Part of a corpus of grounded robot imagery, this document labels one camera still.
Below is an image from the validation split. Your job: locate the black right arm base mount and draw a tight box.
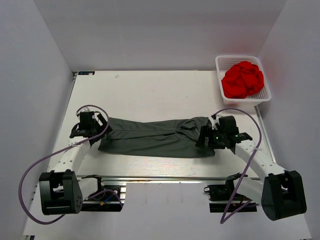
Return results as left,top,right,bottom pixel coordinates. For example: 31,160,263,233
204,183,258,214

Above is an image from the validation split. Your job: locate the dark grey t shirt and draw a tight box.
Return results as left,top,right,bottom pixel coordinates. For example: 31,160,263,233
98,116,215,159

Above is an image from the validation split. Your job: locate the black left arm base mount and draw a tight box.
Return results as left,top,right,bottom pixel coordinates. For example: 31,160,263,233
81,184,126,212

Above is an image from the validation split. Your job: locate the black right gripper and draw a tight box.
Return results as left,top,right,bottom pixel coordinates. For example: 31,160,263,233
195,125,227,149

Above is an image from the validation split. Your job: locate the white perforated plastic basket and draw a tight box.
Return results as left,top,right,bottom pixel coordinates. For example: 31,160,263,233
215,55,272,107

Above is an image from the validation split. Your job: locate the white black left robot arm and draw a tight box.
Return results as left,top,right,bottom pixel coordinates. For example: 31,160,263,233
39,111,112,216

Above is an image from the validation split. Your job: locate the small dark table label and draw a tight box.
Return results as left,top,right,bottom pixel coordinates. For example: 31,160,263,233
77,71,95,76

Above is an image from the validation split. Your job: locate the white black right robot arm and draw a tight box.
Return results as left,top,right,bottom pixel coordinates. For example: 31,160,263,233
196,115,307,221

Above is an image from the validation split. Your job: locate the red crumpled t shirt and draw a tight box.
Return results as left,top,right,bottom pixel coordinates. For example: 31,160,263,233
221,61,265,99

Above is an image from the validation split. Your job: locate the aluminium front table rail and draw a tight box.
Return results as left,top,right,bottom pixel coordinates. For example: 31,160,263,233
77,175,261,185

